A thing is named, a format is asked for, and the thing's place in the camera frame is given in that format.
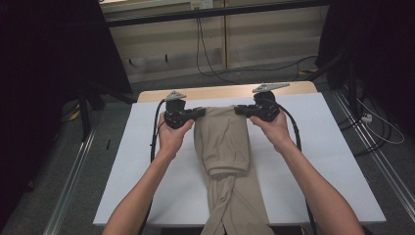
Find black wall cable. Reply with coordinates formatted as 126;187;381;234
195;9;239;84
197;9;319;81

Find person's left hand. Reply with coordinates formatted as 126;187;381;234
157;112;195;158

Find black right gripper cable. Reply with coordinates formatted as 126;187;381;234
277;104;318;235

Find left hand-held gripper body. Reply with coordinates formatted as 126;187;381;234
163;90;197;129

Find white floor cable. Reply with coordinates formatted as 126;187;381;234
355;97;405;146

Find person's right hand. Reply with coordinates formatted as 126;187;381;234
249;109;295;153

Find dark curtain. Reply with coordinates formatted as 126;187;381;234
0;0;133;226
316;0;415;131

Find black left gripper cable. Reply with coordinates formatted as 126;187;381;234
140;99;167;235

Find black floor cable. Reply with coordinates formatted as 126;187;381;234
337;91;394;158

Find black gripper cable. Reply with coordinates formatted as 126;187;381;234
140;99;167;235
277;104;318;235

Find black stand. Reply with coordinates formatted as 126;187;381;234
76;81;135;142
306;48;360;116

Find beige pants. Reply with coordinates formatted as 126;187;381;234
193;106;275;235

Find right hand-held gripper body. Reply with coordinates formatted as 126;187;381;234
250;82;291;123

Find black metal crossbar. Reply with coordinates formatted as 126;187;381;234
103;0;331;28

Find white wall outlet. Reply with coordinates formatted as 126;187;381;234
190;0;214;10

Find white table mat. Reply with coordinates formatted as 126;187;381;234
92;92;387;228

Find aluminium floor rail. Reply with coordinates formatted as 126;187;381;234
331;87;415;213
42;126;97;235

